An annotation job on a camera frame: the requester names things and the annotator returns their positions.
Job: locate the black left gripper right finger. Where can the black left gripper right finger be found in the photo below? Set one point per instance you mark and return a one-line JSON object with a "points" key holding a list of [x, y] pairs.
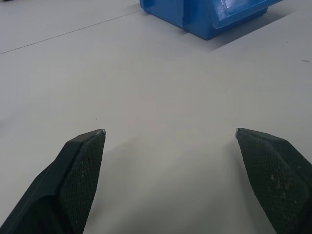
{"points": [[275, 180]]}

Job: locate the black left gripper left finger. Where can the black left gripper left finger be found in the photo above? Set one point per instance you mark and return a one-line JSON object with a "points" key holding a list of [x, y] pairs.
{"points": [[70, 185]]}

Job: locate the blue plastic storage bin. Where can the blue plastic storage bin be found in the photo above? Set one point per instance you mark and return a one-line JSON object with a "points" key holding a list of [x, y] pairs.
{"points": [[202, 17]]}

